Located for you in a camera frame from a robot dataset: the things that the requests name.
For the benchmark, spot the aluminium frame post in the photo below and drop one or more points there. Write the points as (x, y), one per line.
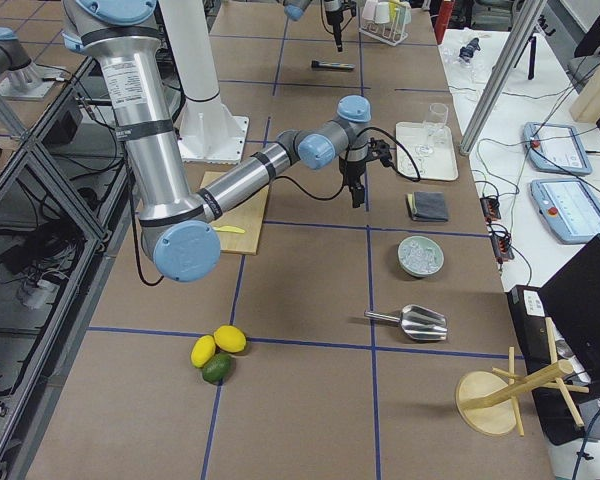
(512, 49)

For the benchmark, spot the blue teach pendant near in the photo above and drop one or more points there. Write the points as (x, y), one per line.
(569, 207)

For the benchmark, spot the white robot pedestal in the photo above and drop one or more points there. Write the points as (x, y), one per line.
(208, 132)

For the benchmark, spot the bamboo cutting board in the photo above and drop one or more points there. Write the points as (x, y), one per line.
(249, 216)

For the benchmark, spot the wooden cup tree stand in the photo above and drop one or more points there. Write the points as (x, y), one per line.
(488, 401)

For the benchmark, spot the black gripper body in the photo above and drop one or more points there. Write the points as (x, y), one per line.
(352, 171)
(333, 15)

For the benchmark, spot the yellow plastic knife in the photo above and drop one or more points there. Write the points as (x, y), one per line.
(229, 229)

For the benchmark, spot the grey folded cloth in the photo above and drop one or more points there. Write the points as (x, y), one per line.
(427, 206)

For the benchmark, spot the clear wine glass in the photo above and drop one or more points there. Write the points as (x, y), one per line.
(434, 121)

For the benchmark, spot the green bowl of ice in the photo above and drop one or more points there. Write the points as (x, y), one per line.
(420, 256)

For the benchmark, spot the yellow lemon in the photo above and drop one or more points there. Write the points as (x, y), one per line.
(230, 339)
(203, 350)

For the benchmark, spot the steel muddler black tip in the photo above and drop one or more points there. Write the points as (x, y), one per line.
(331, 66)

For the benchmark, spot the black laptop computer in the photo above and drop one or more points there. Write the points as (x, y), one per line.
(571, 298)

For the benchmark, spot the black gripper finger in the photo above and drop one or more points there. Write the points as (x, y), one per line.
(338, 37)
(357, 195)

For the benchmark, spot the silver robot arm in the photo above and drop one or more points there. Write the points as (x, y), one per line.
(295, 9)
(157, 63)

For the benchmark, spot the steel ice scoop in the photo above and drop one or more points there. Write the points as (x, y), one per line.
(417, 322)

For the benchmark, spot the blue folded umbrella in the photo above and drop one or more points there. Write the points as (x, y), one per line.
(467, 52)

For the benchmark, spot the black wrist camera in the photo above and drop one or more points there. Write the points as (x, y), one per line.
(380, 150)

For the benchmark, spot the white cup rack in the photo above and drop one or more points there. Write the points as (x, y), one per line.
(385, 21)

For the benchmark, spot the yellow lemon upper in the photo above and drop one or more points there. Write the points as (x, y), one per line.
(230, 339)

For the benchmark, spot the blue teach pendant far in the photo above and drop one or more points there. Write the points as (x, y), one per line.
(555, 148)

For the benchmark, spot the yellow lemon lower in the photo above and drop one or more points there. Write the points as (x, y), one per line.
(203, 350)

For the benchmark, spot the green lime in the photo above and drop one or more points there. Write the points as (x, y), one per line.
(217, 368)

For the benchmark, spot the blue teach pendant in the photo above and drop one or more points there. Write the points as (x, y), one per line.
(555, 148)
(569, 207)

